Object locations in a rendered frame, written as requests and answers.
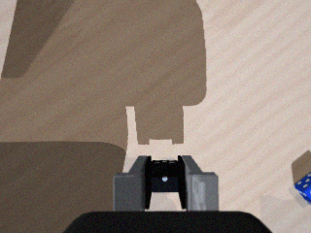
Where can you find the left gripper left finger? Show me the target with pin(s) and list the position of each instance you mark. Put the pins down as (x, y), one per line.
(132, 190)

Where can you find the blue die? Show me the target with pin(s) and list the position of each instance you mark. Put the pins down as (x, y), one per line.
(304, 188)

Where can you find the black die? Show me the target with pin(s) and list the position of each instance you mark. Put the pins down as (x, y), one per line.
(164, 176)

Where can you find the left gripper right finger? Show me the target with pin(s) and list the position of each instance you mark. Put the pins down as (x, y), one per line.
(201, 188)

